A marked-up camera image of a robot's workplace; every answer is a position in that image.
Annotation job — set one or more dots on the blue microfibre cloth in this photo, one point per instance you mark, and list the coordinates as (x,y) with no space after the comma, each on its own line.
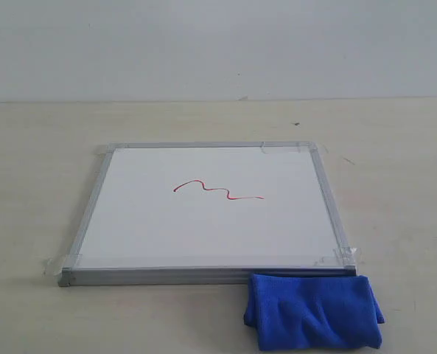
(299,313)

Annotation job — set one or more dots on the clear tape back right corner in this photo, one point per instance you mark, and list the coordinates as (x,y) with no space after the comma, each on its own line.
(288,147)

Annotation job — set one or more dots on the clear tape corner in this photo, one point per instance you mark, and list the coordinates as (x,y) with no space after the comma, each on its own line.
(341,257)
(57,265)
(103,149)
(288,147)

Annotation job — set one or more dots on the clear tape back left corner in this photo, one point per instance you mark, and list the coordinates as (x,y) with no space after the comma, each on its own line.
(103,149)

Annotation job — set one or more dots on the clear tape front right corner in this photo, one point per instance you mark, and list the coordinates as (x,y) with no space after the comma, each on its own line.
(341,257)

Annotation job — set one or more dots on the clear tape front left corner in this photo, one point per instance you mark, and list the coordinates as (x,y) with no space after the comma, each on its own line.
(57,265)

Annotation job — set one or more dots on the white board with aluminium frame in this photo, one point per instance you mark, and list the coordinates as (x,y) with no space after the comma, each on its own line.
(205,213)

